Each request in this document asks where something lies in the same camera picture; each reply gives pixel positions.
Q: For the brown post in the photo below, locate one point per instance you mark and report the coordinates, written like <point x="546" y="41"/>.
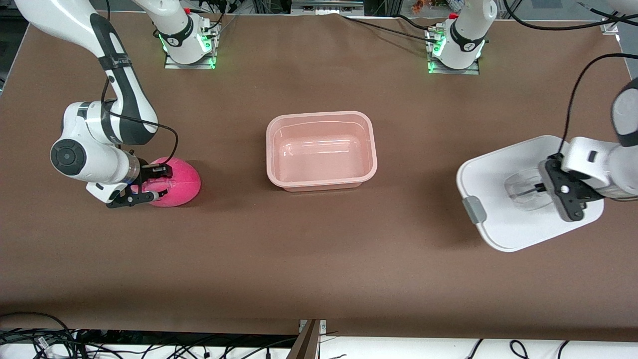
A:
<point x="305" y="346"/>

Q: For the pink plastic box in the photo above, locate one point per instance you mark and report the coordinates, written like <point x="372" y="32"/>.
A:
<point x="319" y="159"/>

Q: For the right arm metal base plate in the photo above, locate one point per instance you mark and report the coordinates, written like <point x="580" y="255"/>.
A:
<point x="174" y="65"/>

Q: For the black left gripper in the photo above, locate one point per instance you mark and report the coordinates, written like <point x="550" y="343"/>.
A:
<point x="540" y="188"/>

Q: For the small metal bracket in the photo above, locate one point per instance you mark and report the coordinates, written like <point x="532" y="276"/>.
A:
<point x="323" y="325"/>

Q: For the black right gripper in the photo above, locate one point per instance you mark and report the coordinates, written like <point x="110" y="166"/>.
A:
<point x="146" y="172"/>

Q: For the aluminium frame profile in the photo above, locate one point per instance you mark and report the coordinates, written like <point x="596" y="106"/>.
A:
<point x="609" y="25"/>

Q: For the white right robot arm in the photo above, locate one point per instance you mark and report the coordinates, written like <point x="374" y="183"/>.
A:
<point x="94" y="167"/>

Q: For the white box lid grey clips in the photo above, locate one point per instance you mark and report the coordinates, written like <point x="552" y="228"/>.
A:
<point x="498" y="219"/>

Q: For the pink plush toy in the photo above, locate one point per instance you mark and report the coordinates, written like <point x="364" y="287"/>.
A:
<point x="182" y="182"/>

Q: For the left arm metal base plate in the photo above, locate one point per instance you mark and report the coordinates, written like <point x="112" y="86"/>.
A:
<point x="438" y="70"/>

